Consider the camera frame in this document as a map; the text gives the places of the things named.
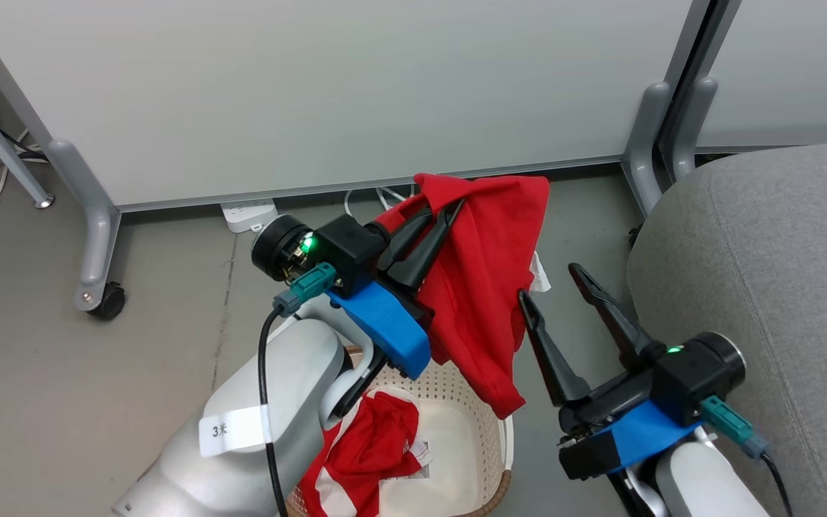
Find white paper label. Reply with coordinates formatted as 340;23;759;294
199;405;273;459

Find left black cable teal connector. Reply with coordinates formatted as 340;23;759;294
258;262;337;517

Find grey partition foot with caster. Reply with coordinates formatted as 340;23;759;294
46;139;128;321

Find narrow white partition panel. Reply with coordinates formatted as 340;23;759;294
695;0;827;154

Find cream perforated laundry basket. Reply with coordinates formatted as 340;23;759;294
286;345;515;517

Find red garment with white stripes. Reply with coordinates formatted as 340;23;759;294
299;391;433;517

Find large white partition panel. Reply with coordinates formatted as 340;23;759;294
0;0;714;214

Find black cable teal connector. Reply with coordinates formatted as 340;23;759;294
699;395;795;517
258;262;337;517

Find right black cable teal connector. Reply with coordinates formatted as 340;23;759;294
699;395;795;517

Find black floor cables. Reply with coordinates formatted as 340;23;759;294
0;104;50;173

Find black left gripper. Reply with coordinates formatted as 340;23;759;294
251;199;467;297

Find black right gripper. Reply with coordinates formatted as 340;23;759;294
518;264;746;436

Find grey fabric sofa seat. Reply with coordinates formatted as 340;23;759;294
626;141;827;517

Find looped white cable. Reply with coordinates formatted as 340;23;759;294
344;185;416;218

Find white power strip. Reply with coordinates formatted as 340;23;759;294
220;199;279;235

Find plain red garment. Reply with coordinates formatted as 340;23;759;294
374;173;552;420

